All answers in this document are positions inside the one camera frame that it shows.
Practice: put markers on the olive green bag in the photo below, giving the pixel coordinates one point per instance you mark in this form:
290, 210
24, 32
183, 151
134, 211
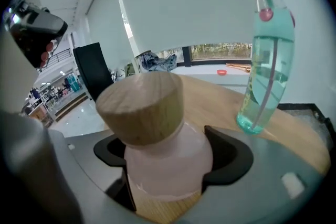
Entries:
130, 70

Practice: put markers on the blue denim clothing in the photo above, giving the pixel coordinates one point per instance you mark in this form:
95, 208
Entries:
157, 61

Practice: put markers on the white roller blind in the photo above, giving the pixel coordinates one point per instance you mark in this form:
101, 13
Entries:
105, 21
183, 2

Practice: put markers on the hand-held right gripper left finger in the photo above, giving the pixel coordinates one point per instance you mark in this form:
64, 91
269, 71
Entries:
86, 178

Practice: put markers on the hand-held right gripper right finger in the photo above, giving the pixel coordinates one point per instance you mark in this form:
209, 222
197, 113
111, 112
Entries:
249, 191

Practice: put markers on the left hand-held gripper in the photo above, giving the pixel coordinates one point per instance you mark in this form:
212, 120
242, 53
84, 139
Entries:
18, 14

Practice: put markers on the pink bowl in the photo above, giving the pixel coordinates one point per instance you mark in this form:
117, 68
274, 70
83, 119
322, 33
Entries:
221, 72

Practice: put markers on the black monitor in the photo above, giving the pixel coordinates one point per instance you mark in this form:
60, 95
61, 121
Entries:
92, 68

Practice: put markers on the wooden coffee table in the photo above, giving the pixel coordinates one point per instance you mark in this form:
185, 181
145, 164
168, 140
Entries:
210, 102

